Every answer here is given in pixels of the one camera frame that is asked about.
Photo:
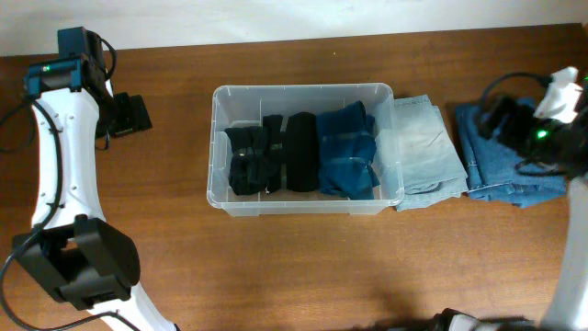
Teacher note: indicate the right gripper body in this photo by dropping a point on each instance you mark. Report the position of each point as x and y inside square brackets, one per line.
[535, 135]

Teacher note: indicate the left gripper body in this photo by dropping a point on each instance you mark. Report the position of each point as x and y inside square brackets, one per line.
[108, 115]

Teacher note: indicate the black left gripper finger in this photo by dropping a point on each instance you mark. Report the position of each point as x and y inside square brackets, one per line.
[125, 119]
[139, 116]

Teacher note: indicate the dark blue jeans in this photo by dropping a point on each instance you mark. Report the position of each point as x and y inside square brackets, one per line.
[491, 168]

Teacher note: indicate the small black taped garment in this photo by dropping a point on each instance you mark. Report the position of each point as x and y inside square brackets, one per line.
[250, 168]

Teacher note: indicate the blue taped shirt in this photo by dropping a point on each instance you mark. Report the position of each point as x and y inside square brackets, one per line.
[347, 150]

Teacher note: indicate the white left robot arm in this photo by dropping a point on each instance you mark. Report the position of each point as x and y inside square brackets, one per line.
[71, 250]

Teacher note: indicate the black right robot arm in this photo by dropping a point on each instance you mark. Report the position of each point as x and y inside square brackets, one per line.
[568, 308]

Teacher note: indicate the clear plastic storage bin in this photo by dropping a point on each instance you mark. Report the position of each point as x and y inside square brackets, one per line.
[243, 106]

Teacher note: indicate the light blue folded jeans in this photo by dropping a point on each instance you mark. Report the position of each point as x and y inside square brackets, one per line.
[416, 162]

